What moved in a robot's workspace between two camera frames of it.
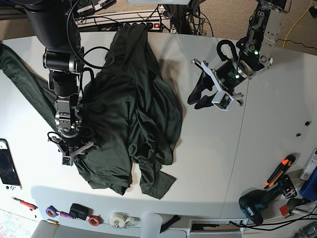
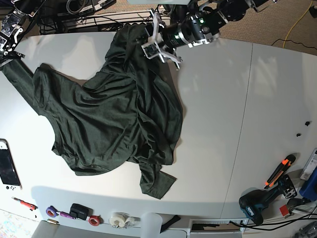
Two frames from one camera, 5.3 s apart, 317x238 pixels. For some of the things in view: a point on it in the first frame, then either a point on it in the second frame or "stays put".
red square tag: x=284 y=210 stays put
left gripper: x=70 y=144 to x=6 y=56
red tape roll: x=94 y=220 stays put
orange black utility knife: x=286 y=163 stays put
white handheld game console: x=9 y=179 stays put
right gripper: x=227 y=78 to x=166 y=38
